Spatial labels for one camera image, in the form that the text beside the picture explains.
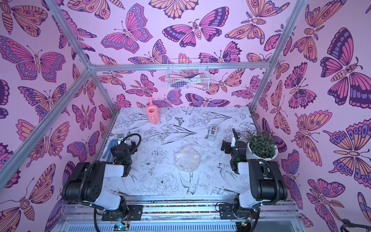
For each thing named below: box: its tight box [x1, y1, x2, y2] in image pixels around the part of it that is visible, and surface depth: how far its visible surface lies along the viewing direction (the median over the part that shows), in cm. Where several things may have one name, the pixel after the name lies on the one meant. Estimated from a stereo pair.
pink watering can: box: [145, 98, 160, 125], surface depth 108 cm
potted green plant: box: [245, 130, 279, 161], surface depth 81 cm
